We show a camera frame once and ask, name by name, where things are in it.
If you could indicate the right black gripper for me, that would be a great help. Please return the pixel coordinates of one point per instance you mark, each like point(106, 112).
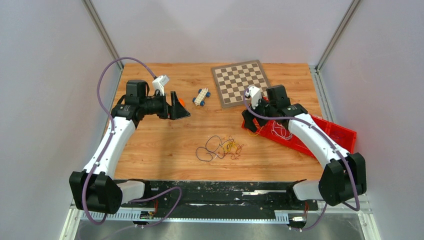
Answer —
point(249, 123)

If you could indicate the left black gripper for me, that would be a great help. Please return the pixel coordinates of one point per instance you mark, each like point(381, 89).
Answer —
point(177, 110)

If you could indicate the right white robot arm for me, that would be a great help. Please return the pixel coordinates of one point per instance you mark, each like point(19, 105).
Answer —
point(344, 173)

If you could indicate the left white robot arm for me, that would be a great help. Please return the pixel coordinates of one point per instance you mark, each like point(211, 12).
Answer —
point(94, 188)

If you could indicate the orange curved plastic piece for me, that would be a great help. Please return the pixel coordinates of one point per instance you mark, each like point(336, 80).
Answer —
point(181, 101)

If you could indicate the white toy car blue wheels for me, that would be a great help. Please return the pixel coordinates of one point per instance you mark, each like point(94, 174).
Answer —
point(203, 93)

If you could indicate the red compartment tray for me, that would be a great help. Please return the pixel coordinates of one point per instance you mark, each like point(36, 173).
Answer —
point(338, 136)

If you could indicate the wooden chessboard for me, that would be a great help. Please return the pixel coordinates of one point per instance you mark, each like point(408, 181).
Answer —
point(231, 80)

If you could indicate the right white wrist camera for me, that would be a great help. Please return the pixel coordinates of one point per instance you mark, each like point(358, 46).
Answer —
point(254, 94)

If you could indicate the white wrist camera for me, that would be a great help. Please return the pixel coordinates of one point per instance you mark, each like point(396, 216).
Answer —
point(254, 94)
point(159, 84)

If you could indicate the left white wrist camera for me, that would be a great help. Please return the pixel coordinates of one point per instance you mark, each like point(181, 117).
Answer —
point(159, 84)

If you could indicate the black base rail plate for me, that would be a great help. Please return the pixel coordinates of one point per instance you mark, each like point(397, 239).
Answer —
point(222, 199)

